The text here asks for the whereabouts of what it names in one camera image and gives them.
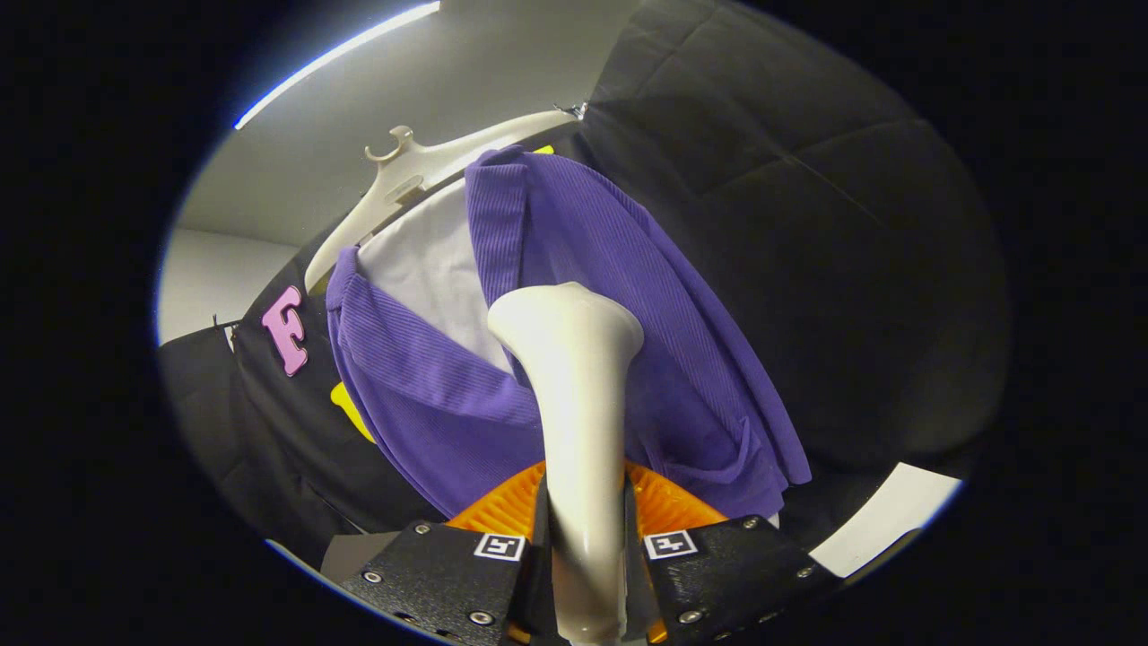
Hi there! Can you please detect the purple corduroy jacket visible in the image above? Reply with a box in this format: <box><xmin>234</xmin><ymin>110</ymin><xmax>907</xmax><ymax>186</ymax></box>
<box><xmin>326</xmin><ymin>146</ymin><xmax>813</xmax><ymax>521</ymax></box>

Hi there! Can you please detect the large ceiling light panel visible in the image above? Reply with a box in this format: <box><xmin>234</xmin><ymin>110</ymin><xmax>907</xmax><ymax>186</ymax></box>
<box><xmin>235</xmin><ymin>0</ymin><xmax>442</xmax><ymax>131</ymax></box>

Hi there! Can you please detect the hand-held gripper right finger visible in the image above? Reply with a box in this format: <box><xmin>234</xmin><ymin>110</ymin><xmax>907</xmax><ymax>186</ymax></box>
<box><xmin>622</xmin><ymin>462</ymin><xmax>844</xmax><ymax>646</ymax></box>

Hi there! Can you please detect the white paper sheet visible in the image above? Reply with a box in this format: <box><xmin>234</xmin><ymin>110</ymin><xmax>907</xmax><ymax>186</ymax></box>
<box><xmin>810</xmin><ymin>462</ymin><xmax>965</xmax><ymax>578</ymax></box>

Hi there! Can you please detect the grey drawer cabinet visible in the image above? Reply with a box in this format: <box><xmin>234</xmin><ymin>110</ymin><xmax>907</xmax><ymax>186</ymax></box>
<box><xmin>321</xmin><ymin>531</ymin><xmax>400</xmax><ymax>584</ymax></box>

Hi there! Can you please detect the white clothes hanger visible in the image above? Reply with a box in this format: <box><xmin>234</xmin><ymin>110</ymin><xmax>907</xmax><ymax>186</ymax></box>
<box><xmin>305</xmin><ymin>109</ymin><xmax>579</xmax><ymax>292</ymax></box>

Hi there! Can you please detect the white garment steamer head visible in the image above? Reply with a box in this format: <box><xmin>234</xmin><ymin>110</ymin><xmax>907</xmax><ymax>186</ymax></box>
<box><xmin>487</xmin><ymin>282</ymin><xmax>645</xmax><ymax>642</ymax></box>

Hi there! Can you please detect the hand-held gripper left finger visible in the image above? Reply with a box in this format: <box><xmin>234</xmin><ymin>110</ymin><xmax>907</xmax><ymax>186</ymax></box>
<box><xmin>341</xmin><ymin>462</ymin><xmax>555</xmax><ymax>646</ymax></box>

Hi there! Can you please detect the black backdrop cloth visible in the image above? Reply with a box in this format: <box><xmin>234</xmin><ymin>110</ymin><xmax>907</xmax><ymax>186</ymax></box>
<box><xmin>157</xmin><ymin>0</ymin><xmax>1014</xmax><ymax>575</ymax></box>

